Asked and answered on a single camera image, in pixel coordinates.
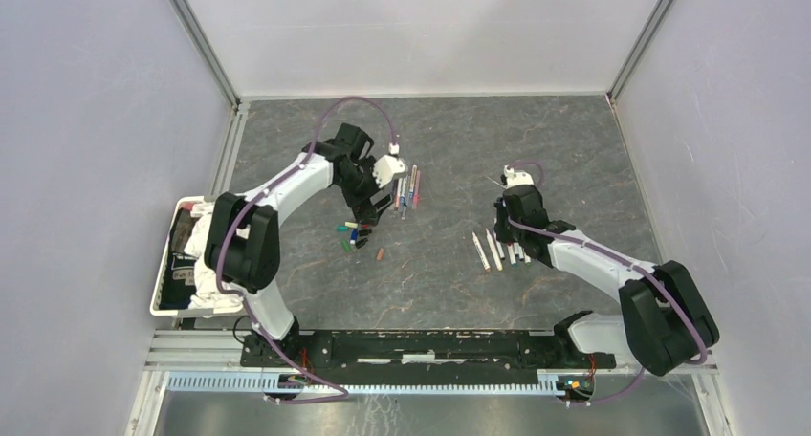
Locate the brown capped white marker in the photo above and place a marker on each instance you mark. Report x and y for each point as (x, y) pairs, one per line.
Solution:
(480, 252)

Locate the white plastic basket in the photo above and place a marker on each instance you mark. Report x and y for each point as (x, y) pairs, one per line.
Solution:
(174, 282)

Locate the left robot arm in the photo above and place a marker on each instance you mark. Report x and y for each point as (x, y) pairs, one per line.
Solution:
(243, 245)

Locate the white cloth in basket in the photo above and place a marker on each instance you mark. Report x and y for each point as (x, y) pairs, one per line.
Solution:
(206, 294)

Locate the blue clear capped pen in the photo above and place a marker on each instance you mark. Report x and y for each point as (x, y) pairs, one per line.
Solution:
(411, 185)

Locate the orange capped white marker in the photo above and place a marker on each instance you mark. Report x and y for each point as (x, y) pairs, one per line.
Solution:
(401, 195)

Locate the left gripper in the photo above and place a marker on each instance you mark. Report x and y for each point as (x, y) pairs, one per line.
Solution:
(362, 207)

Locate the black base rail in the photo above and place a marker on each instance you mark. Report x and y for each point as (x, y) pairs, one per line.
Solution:
(441, 357)

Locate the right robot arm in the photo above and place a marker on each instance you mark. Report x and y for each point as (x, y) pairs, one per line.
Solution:
(664, 321)

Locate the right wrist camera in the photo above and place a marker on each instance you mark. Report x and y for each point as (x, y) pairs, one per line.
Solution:
(513, 176)

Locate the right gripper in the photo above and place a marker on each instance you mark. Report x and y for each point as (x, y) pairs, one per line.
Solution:
(501, 234)

